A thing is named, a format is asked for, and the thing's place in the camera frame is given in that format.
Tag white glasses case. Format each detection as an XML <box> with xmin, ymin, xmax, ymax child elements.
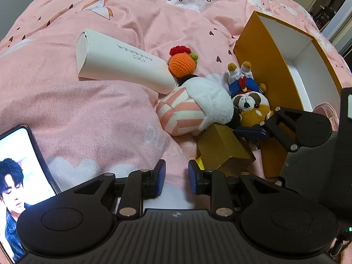
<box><xmin>75</xmin><ymin>29</ymin><xmax>177</xmax><ymax>95</ymax></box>

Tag pink patterned duvet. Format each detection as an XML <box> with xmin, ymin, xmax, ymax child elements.
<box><xmin>1</xmin><ymin>0</ymin><xmax>351</xmax><ymax>209</ymax></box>

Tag orange cardboard box white inside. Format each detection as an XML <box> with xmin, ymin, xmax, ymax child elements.
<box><xmin>233</xmin><ymin>10</ymin><xmax>344</xmax><ymax>179</ymax></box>

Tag smartphone with lit screen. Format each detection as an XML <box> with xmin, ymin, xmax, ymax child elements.
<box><xmin>1</xmin><ymin>125</ymin><xmax>60</xmax><ymax>263</ymax></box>

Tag orange crochet fruit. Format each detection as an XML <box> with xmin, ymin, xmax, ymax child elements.
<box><xmin>168</xmin><ymin>45</ymin><xmax>198</xmax><ymax>78</ymax></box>

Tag gold cardboard box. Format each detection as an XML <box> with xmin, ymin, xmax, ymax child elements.
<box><xmin>196</xmin><ymin>124</ymin><xmax>255</xmax><ymax>176</ymax></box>

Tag pink wallet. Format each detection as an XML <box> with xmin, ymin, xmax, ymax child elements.
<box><xmin>313</xmin><ymin>103</ymin><xmax>339</xmax><ymax>131</ymax></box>

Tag white striped plush toy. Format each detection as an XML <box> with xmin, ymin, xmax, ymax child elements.
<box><xmin>156</xmin><ymin>77</ymin><xmax>234</xmax><ymax>136</ymax></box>

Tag red panda plush toy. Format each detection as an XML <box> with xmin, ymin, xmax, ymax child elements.
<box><xmin>227</xmin><ymin>61</ymin><xmax>274</xmax><ymax>128</ymax></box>

